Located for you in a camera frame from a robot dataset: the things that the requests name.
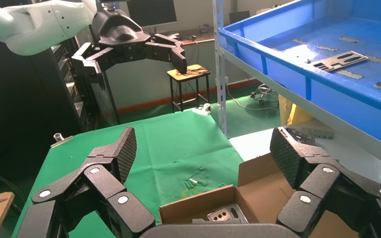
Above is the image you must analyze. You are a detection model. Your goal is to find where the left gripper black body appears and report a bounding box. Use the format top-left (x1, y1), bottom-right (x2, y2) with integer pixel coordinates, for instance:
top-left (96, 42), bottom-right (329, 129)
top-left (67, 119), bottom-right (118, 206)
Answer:
top-left (91, 7), bottom-right (152, 63)

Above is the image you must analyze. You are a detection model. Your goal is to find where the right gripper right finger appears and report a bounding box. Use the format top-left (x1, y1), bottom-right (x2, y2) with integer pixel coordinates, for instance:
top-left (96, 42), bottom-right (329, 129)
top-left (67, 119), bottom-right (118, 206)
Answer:
top-left (269, 127), bottom-right (381, 238)

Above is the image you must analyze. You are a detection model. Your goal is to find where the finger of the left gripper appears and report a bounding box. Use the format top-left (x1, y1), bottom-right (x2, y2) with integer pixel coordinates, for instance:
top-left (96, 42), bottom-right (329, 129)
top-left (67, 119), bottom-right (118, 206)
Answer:
top-left (70, 42), bottom-right (116, 91)
top-left (143, 33), bottom-right (189, 76)

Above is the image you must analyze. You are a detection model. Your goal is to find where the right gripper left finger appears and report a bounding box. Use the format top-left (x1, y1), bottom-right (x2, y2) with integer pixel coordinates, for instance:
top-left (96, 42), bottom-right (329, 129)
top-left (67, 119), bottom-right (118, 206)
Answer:
top-left (14, 127), bottom-right (157, 238)

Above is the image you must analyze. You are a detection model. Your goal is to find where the silver I/O shield plate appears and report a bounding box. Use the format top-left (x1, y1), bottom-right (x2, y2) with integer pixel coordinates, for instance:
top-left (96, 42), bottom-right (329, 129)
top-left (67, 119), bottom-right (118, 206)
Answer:
top-left (312, 50), bottom-right (369, 72)
top-left (207, 203), bottom-right (250, 225)

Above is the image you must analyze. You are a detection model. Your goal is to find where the brown cardboard box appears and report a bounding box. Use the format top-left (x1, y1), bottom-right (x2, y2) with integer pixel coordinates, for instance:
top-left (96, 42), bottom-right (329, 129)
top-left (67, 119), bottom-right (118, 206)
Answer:
top-left (159, 152), bottom-right (360, 238)

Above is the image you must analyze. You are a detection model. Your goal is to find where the blue plastic tray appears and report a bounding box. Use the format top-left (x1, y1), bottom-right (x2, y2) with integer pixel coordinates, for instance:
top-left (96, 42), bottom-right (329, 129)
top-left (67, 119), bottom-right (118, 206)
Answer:
top-left (218, 0), bottom-right (381, 147)

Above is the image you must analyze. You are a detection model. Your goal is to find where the yellow top metal stool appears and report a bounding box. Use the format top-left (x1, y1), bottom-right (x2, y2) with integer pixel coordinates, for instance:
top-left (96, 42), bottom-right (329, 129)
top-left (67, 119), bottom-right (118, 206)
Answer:
top-left (167, 64), bottom-right (211, 114)

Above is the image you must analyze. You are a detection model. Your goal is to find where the wooden desk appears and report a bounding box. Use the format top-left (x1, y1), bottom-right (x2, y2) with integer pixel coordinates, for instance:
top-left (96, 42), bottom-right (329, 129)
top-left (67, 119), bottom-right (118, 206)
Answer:
top-left (164, 31), bottom-right (216, 46)

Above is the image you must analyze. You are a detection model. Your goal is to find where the black monitor screen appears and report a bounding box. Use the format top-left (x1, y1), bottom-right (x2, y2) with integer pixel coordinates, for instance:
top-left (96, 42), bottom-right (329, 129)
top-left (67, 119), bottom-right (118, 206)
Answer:
top-left (126, 0), bottom-right (178, 29)

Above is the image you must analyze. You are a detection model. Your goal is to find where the angled metal plate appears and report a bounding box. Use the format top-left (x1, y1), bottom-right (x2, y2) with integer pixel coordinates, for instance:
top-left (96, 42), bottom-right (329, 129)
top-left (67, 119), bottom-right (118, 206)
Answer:
top-left (285, 123), bottom-right (336, 141)

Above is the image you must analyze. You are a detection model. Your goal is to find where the white metal shelf rack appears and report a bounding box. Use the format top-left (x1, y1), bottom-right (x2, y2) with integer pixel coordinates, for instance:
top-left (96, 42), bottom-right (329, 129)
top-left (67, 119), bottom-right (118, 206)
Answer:
top-left (211, 0), bottom-right (381, 175)

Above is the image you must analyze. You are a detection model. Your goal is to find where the silver spring clamp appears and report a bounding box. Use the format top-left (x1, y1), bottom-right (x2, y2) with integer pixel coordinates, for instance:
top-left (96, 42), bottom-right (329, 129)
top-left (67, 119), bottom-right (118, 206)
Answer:
top-left (193, 103), bottom-right (211, 116)
top-left (50, 132), bottom-right (73, 148)

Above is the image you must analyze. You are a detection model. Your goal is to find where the green tablecloth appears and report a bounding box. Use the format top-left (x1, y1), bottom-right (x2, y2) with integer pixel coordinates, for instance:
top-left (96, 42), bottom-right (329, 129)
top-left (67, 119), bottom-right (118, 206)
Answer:
top-left (11, 109), bottom-right (246, 238)

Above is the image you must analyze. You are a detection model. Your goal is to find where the yellow plastic bag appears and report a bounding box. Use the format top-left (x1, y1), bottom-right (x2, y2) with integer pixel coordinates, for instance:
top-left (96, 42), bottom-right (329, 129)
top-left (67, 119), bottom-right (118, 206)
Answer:
top-left (278, 94), bottom-right (315, 127)

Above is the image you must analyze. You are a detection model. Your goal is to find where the black equipment cabinet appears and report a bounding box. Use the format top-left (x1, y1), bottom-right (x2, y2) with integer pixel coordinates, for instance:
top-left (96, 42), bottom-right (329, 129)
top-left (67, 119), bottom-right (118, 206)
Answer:
top-left (0, 33), bottom-right (121, 184)

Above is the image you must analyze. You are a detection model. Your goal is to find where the office chair wheel base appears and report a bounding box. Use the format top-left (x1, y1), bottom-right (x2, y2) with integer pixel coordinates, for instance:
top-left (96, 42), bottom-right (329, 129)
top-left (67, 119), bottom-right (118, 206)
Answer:
top-left (250, 83), bottom-right (278, 107)

